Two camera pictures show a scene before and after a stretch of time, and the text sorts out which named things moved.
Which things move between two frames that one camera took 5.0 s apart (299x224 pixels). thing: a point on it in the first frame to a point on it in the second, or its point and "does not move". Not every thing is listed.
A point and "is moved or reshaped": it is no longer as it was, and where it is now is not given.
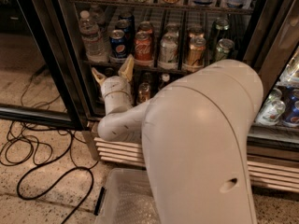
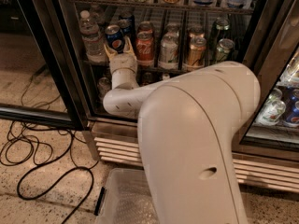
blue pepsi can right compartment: [291, 105] does not move
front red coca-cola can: [143, 47] does not move
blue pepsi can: [119, 44] is moved or reshaped
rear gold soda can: [196, 32] does not move
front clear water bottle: [94, 46] does not move
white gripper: [114, 85] to [123, 63]
